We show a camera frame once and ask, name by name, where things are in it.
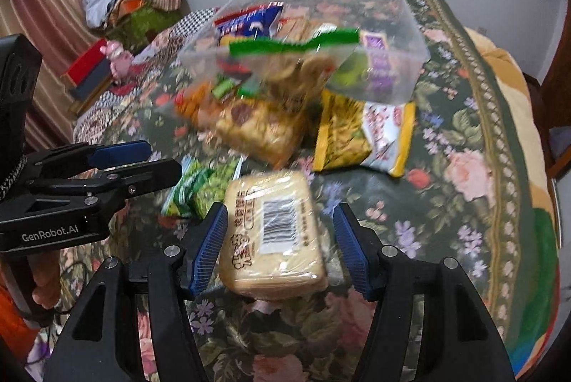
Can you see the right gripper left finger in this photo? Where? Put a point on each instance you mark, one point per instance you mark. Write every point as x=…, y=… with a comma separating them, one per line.
x=202, y=245

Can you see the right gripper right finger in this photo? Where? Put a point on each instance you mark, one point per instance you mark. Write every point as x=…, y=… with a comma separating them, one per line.
x=361, y=251

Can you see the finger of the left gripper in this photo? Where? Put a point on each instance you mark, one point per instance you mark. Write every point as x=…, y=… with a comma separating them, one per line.
x=83, y=155
x=120, y=183

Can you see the green pea snack bag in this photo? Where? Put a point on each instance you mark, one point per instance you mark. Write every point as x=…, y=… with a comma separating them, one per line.
x=200, y=187

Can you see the yellow and white snack bag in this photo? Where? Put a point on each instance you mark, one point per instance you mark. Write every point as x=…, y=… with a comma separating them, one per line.
x=368, y=134

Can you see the orange ramen ball snack bag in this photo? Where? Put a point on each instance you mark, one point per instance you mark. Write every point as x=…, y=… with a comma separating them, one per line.
x=203, y=102

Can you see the clear bag fried snacks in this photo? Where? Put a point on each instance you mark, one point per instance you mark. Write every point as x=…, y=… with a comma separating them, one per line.
x=261, y=130

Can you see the person's left hand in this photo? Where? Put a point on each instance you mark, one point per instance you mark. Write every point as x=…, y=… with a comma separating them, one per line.
x=45, y=269

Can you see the red and grey box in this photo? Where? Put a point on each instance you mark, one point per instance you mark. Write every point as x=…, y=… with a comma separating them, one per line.
x=88, y=77

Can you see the pink plush toy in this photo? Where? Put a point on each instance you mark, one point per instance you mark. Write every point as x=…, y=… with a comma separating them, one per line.
x=120, y=59

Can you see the floral green bed blanket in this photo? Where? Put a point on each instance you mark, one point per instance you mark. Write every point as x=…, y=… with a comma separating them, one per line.
x=465, y=193

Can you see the pile of clothes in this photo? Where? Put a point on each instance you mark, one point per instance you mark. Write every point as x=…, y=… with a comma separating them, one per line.
x=134, y=23

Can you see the striped pink curtain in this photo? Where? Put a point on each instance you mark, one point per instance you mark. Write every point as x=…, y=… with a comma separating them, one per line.
x=57, y=28

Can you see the purple label biscuit pack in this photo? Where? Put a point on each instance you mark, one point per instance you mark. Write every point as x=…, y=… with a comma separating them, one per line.
x=379, y=78

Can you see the beige fleece blanket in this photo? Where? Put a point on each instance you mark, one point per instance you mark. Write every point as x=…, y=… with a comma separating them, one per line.
x=513, y=85

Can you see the green-top clear cookie bag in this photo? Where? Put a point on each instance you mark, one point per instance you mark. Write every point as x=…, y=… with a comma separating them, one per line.
x=292, y=74

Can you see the clear plastic storage bin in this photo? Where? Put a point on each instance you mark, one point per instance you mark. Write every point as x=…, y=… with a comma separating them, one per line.
x=301, y=20

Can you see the blue chips snack bag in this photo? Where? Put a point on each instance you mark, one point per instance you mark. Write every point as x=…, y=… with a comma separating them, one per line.
x=258, y=21

